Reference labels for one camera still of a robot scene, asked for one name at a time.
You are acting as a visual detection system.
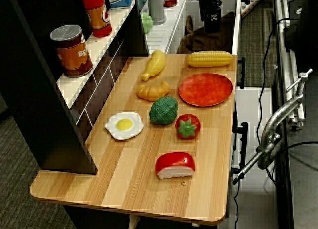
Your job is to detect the grey metal clamp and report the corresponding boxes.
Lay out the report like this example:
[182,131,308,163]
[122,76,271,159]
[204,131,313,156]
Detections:
[232,68,314,186]

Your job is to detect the white sink counter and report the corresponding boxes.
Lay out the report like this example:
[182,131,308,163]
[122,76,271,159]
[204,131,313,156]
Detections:
[144,0,243,56]

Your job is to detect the white toy fried egg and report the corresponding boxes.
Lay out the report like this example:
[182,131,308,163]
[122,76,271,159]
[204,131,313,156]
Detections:
[104,111,145,141]

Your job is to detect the grey toy faucet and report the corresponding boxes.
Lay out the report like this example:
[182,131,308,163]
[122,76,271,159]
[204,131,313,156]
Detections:
[147,0,168,26]

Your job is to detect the yellow toy corn cob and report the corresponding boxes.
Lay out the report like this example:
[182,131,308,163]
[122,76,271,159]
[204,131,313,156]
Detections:
[186,50,234,68]

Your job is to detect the aluminium rail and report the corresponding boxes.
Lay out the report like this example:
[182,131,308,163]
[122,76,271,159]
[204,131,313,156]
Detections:
[272,0,307,127]

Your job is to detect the black kitchen shelf frame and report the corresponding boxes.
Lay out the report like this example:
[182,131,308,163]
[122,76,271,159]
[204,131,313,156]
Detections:
[0,0,150,175]

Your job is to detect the green toy leafy vegetable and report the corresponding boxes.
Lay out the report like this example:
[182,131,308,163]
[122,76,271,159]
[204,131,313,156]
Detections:
[148,96,179,126]

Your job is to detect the black cable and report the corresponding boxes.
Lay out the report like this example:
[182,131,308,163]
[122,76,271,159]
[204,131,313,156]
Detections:
[265,141,318,185]
[255,17,300,147]

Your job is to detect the red orange toy bottle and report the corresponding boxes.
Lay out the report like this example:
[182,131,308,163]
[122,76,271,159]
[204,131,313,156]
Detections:
[82,0,113,38]

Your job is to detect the toy beans can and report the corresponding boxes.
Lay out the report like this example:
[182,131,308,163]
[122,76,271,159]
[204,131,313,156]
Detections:
[49,24,94,79]

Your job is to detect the red toy strawberry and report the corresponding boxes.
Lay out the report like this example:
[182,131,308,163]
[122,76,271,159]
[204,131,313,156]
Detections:
[175,114,202,141]

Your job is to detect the brown brick backsplash panel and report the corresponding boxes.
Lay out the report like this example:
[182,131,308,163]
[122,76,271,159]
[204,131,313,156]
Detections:
[74,35,130,141]

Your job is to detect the brown cloth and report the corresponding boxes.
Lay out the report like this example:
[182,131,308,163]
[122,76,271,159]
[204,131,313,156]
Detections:
[176,11,236,55]

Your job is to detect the yellow toy banana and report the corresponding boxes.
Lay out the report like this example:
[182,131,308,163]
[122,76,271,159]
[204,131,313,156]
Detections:
[141,49,166,82]

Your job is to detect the red white toy sushi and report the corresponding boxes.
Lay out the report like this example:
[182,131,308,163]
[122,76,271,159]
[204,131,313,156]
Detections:
[155,152,196,180]

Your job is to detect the white shelf board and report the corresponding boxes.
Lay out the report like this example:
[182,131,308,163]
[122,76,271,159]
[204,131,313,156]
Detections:
[56,0,136,108]

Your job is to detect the white cabinet front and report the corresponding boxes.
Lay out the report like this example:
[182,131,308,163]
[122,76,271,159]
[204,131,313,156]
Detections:
[227,86,278,229]

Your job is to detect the red orange round plate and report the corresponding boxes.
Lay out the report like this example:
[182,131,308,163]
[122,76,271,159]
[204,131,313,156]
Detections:
[178,73,234,108]

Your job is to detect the orange toy croissant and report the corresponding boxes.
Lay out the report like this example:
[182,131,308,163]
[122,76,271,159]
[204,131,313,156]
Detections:
[136,81,171,102]

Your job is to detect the light green toy grapes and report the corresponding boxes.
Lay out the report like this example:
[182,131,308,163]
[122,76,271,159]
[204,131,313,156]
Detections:
[140,12,154,35]

